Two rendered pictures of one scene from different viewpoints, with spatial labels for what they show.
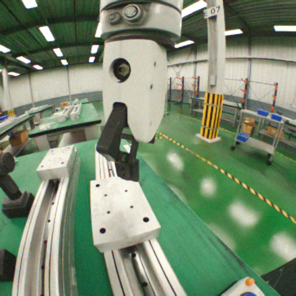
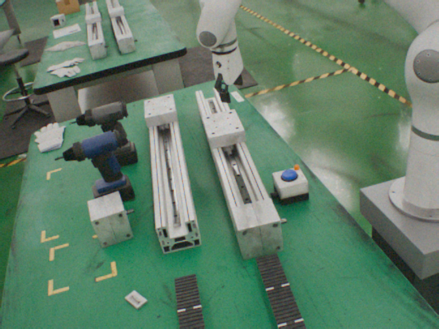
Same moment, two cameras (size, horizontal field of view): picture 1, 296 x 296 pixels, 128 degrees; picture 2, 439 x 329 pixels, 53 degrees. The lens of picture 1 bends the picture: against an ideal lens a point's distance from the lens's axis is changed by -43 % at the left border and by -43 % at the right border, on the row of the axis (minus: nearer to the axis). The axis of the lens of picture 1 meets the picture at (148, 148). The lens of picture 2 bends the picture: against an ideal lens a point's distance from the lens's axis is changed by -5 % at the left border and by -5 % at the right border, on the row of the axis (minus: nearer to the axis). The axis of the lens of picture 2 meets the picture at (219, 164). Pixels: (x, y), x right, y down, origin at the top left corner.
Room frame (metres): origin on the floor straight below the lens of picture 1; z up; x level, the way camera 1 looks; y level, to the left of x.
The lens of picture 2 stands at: (-1.10, -0.30, 1.55)
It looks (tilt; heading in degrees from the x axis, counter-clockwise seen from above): 31 degrees down; 18
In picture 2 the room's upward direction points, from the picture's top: 11 degrees counter-clockwise
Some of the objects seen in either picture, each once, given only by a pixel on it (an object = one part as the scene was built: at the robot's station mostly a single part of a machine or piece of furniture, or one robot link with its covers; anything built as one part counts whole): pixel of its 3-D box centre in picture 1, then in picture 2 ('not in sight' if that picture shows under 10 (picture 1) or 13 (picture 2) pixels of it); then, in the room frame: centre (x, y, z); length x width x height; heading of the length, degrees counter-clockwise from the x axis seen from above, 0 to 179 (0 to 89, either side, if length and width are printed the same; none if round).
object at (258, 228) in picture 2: not in sight; (262, 228); (-0.25, -0.11, 0.83); 0.12 x 0.09 x 0.10; 111
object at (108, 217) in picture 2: not in sight; (114, 217); (-0.21, 0.30, 0.83); 0.11 x 0.10 x 0.10; 121
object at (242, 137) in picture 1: (256, 131); not in sight; (1.97, -2.26, 0.50); 1.03 x 0.55 x 1.01; 39
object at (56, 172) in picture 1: (59, 164); (161, 113); (0.33, 0.33, 0.87); 0.16 x 0.11 x 0.07; 21
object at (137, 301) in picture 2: not in sight; (136, 299); (-0.46, 0.16, 0.78); 0.05 x 0.03 x 0.01; 57
